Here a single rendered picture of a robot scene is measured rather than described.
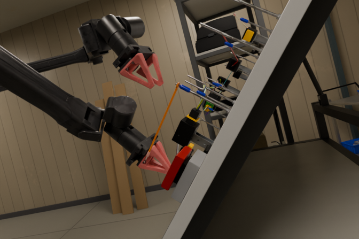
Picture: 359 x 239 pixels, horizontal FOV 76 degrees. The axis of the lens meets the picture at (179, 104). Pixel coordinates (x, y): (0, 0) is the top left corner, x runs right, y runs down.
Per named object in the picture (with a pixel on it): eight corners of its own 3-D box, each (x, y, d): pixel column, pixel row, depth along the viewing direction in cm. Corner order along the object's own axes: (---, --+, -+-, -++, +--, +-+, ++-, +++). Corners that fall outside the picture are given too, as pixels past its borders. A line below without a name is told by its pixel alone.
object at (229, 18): (196, 55, 154) (189, 27, 154) (202, 59, 177) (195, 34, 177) (242, 41, 146) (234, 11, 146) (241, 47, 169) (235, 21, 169)
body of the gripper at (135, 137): (160, 136, 63) (140, 120, 64) (143, 149, 54) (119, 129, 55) (149, 153, 65) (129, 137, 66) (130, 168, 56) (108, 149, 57)
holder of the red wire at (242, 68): (255, 64, 109) (235, 54, 111) (253, 68, 97) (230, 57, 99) (250, 74, 111) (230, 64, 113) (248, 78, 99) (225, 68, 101)
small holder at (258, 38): (272, 32, 73) (251, 23, 74) (271, 35, 65) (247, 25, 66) (265, 45, 75) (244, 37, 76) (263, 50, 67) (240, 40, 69)
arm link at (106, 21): (90, 29, 56) (98, 11, 53) (110, 27, 62) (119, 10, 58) (107, 51, 56) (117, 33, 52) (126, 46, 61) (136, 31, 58)
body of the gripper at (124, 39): (154, 52, 59) (136, 30, 60) (134, 50, 50) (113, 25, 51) (138, 68, 62) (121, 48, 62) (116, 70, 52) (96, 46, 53)
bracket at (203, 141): (211, 147, 56) (193, 137, 57) (216, 138, 55) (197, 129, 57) (208, 154, 52) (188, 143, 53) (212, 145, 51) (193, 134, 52)
